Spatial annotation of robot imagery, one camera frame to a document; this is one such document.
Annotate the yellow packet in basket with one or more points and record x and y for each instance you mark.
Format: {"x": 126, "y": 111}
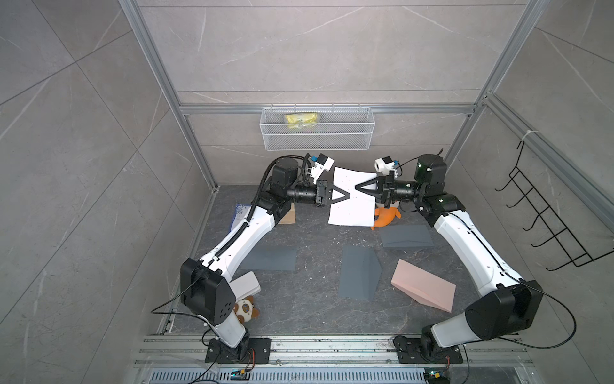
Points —
{"x": 298, "y": 121}

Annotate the brown panda plush toy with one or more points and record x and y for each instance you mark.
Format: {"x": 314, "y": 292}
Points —
{"x": 246, "y": 310}

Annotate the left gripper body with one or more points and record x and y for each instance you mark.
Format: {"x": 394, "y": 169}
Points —
{"x": 318, "y": 190}

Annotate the black wire hook rack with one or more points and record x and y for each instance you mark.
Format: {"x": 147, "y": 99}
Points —
{"x": 544, "y": 215}

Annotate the orange shark plush toy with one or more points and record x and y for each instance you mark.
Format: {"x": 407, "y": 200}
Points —
{"x": 384, "y": 216}

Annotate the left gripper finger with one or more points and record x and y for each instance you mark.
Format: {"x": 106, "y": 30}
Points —
{"x": 339, "y": 192}
{"x": 339, "y": 199}

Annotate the white wire mesh basket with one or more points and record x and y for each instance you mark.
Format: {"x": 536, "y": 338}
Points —
{"x": 339, "y": 128}

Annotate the grey envelope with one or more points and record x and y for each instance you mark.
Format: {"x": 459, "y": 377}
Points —
{"x": 279, "y": 258}
{"x": 360, "y": 273}
{"x": 405, "y": 236}

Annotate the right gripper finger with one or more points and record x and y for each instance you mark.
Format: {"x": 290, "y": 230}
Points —
{"x": 370, "y": 185}
{"x": 371, "y": 193}

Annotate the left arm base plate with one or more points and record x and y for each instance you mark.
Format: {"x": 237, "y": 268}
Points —
{"x": 252, "y": 351}

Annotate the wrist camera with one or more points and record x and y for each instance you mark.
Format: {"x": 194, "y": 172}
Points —
{"x": 385, "y": 166}
{"x": 321, "y": 164}

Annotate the pink envelope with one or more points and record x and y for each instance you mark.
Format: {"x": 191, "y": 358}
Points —
{"x": 424, "y": 287}

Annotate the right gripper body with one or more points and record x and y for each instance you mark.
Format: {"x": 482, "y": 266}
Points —
{"x": 388, "y": 190}

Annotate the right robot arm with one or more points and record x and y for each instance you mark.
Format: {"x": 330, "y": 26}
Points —
{"x": 508, "y": 302}

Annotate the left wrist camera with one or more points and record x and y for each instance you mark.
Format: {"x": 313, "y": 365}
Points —
{"x": 321, "y": 164}

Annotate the white rectangular box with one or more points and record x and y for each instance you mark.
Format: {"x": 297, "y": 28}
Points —
{"x": 244, "y": 286}

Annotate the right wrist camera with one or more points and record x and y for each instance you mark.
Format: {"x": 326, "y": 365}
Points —
{"x": 385, "y": 166}

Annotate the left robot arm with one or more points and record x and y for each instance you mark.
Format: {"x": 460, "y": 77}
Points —
{"x": 205, "y": 283}

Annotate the cream letter paper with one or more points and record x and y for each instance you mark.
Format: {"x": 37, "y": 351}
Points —
{"x": 290, "y": 217}

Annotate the aluminium rail base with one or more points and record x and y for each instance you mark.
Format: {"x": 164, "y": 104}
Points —
{"x": 326, "y": 359}

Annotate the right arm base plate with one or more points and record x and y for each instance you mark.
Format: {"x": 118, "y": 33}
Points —
{"x": 423, "y": 350}

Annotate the blue bordered letter paper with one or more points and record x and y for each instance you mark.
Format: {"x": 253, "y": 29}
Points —
{"x": 240, "y": 213}

